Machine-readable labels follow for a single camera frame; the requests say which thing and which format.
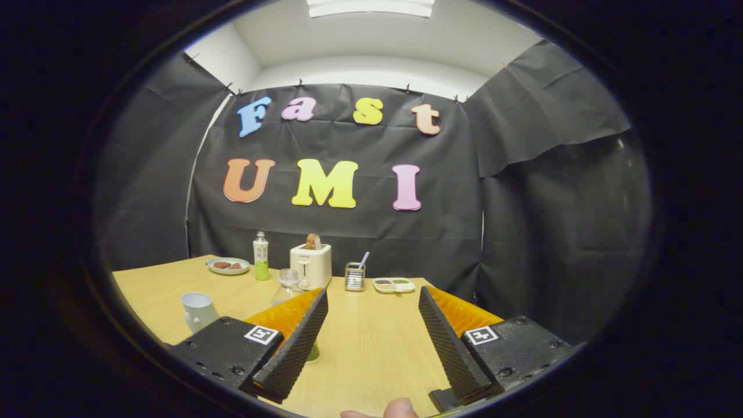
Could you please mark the pale straw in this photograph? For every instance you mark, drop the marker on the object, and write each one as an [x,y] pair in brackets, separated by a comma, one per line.
[364,259]

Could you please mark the bread slice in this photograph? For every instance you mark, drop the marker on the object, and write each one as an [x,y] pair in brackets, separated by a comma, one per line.
[313,241]

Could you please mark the cream toaster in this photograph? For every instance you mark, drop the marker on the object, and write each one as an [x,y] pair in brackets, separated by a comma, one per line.
[316,264]

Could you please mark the pale green plate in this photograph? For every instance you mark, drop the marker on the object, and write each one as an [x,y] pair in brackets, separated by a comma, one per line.
[229,271]

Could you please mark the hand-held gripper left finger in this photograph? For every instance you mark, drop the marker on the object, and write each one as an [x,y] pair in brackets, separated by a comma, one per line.
[296,348]

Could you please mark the white divided tray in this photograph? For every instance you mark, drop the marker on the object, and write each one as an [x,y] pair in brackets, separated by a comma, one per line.
[395,285]

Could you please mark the black backdrop cloth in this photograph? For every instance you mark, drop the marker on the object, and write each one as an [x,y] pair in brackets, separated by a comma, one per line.
[453,220]

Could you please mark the pale grey cup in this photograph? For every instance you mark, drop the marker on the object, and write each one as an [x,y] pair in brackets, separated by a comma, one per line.
[197,307]

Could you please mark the clear juice bottle green label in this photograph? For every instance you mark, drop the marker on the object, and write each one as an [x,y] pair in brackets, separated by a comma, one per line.
[288,278]

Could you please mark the ceiling light panel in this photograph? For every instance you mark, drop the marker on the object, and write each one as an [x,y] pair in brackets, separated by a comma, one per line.
[371,7]

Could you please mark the wooden table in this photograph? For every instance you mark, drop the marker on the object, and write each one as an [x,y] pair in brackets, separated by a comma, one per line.
[371,348]

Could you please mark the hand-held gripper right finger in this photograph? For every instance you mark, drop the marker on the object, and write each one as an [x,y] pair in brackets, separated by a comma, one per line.
[450,348]

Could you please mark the small capped white-green bottle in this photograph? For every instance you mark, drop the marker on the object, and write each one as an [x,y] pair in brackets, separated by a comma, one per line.
[261,255]

